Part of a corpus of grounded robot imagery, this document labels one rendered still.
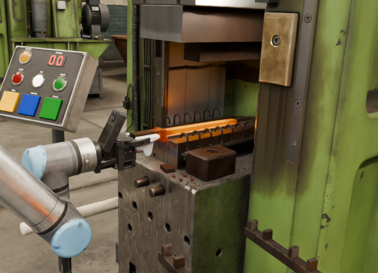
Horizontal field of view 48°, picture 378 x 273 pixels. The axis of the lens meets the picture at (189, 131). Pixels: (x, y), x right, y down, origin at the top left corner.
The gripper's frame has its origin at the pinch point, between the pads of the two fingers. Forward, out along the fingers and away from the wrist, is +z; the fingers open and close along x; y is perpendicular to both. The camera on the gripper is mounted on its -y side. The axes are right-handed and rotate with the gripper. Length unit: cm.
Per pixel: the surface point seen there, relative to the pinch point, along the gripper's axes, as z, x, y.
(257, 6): 27.0, 12.3, -36.1
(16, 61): -16, -69, -14
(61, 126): -12.5, -37.0, 4.5
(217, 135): 18.5, 7.4, 1.8
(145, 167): -3.2, 0.2, 9.6
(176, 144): 3.0, 6.7, 1.9
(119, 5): 461, -811, -34
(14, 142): 57, -335, 103
